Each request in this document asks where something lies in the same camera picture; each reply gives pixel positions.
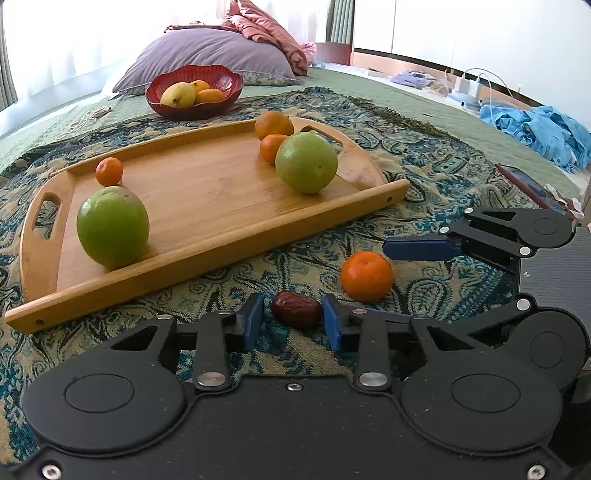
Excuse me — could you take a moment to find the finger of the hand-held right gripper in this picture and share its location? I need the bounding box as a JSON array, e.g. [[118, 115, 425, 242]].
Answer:
[[455, 298, 536, 347], [382, 208, 536, 274]]

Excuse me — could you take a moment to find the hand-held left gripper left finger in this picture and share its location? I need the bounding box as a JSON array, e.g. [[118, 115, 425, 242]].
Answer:
[[111, 293, 265, 388]]

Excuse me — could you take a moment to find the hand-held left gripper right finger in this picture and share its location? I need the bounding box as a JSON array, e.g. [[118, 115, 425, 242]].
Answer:
[[322, 294, 481, 388]]

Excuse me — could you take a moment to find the red date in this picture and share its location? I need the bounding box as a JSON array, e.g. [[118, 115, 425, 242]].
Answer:
[[271, 291, 323, 329]]

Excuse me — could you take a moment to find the bright medium orange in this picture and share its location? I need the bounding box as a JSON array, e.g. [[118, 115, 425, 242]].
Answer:
[[341, 251, 395, 304]]

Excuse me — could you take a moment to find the wooden serving tray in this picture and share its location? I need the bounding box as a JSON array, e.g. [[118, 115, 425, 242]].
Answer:
[[4, 116, 411, 334]]

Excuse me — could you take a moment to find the large green citrus fruit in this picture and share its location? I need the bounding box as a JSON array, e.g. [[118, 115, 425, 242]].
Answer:
[[275, 131, 339, 195]]

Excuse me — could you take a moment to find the small green citrus fruit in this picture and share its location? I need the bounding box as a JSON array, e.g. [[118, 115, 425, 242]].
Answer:
[[76, 186, 151, 271]]

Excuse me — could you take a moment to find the large mottled orange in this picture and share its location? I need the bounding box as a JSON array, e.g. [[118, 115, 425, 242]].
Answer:
[[254, 111, 295, 140]]

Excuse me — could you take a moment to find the small tangerine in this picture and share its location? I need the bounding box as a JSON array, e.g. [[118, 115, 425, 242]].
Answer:
[[95, 157, 124, 187]]

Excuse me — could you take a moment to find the blue patterned woven blanket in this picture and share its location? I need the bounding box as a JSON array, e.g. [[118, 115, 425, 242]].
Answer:
[[0, 85, 583, 467]]

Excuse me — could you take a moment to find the red-cased phone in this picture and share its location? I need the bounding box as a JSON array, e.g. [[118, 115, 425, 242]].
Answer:
[[496, 164, 561, 210]]

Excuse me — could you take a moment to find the green quilted bedspread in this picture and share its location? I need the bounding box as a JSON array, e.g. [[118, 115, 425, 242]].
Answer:
[[0, 65, 587, 199]]

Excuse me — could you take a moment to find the blue clothes pile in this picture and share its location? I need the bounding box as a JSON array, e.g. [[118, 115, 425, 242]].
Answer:
[[480, 105, 591, 174]]

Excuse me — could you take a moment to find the light blue object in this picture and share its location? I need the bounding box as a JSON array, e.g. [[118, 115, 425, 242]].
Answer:
[[450, 90, 483, 109]]

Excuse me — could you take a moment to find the purple cloth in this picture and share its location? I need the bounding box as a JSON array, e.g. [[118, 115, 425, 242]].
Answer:
[[392, 70, 437, 89]]

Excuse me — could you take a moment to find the white charger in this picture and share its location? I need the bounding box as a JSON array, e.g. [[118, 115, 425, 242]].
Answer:
[[455, 69, 485, 95]]

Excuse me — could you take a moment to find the dark brown furniture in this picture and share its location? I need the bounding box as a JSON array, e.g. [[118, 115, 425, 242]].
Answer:
[[316, 42, 352, 64]]

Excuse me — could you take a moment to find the yellow mango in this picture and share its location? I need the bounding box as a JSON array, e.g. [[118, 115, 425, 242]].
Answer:
[[160, 82, 197, 109]]

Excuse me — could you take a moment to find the grey-green curtain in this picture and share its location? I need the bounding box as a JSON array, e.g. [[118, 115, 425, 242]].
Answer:
[[325, 0, 355, 44], [0, 28, 17, 112]]

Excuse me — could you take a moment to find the red scalloped bowl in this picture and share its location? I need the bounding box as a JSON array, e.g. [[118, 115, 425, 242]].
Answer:
[[145, 65, 245, 121]]

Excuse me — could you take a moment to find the pink quilt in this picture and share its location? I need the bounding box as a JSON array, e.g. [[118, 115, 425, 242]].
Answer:
[[221, 0, 309, 77]]

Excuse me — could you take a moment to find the purple pillow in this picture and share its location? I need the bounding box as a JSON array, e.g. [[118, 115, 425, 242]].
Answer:
[[112, 28, 301, 96]]

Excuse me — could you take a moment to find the white cable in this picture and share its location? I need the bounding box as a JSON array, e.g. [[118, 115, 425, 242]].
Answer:
[[466, 68, 527, 109]]

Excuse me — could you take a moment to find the thin cord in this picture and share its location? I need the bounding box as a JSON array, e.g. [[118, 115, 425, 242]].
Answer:
[[69, 105, 112, 132]]

